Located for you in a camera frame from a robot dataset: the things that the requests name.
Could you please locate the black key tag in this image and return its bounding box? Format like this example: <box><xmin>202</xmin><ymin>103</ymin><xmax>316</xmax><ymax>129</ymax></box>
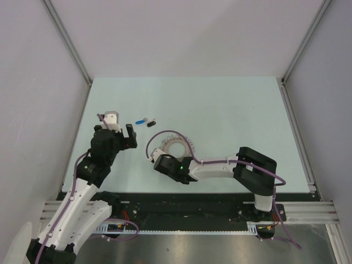
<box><xmin>147</xmin><ymin>120</ymin><xmax>156</xmax><ymax>127</ymax></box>

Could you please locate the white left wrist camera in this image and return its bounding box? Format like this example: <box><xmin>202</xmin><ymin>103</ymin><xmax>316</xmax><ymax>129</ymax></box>
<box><xmin>102</xmin><ymin>111</ymin><xmax>122</xmax><ymax>132</ymax></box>

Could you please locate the aluminium frame post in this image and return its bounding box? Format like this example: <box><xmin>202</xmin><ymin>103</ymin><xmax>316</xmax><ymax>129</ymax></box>
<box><xmin>281</xmin><ymin>0</ymin><xmax>334</xmax><ymax>85</ymax></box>
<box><xmin>40</xmin><ymin>0</ymin><xmax>92</xmax><ymax>87</ymax></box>

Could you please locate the white slotted cable duct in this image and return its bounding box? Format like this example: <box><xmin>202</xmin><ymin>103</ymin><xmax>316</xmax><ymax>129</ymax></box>
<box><xmin>92</xmin><ymin>221</ymin><xmax>276</xmax><ymax>237</ymax></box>

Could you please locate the left aluminium frame post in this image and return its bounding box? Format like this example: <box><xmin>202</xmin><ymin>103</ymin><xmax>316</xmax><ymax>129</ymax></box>
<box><xmin>40</xmin><ymin>0</ymin><xmax>92</xmax><ymax>87</ymax></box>

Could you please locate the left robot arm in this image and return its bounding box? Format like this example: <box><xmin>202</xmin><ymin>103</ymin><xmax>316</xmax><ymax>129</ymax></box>
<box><xmin>26</xmin><ymin>124</ymin><xmax>138</xmax><ymax>263</ymax></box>

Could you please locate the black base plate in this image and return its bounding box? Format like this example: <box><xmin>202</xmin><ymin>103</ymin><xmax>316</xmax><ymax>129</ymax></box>
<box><xmin>88</xmin><ymin>191</ymin><xmax>286</xmax><ymax>223</ymax></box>

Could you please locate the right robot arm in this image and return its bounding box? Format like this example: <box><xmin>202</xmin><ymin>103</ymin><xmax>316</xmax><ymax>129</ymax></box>
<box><xmin>148</xmin><ymin>147</ymin><xmax>277</xmax><ymax>221</ymax></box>

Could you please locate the blue key tag upper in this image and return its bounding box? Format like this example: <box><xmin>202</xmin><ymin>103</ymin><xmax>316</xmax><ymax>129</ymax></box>
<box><xmin>135</xmin><ymin>119</ymin><xmax>147</xmax><ymax>124</ymax></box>

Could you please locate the right aluminium frame post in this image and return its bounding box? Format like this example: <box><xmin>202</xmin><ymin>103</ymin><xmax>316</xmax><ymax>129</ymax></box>
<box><xmin>281</xmin><ymin>0</ymin><xmax>334</xmax><ymax>85</ymax></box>

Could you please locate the aluminium rail profile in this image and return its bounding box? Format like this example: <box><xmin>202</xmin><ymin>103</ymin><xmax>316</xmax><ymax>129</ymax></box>
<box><xmin>282</xmin><ymin>201</ymin><xmax>339</xmax><ymax>224</ymax></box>

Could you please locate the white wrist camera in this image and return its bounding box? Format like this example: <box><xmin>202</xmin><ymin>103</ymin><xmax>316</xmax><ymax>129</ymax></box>
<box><xmin>148</xmin><ymin>148</ymin><xmax>166</xmax><ymax>163</ymax></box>
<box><xmin>102</xmin><ymin>111</ymin><xmax>122</xmax><ymax>132</ymax></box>

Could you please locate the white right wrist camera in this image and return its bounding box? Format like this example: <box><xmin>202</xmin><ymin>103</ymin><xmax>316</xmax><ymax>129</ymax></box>
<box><xmin>148</xmin><ymin>148</ymin><xmax>166</xmax><ymax>163</ymax></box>

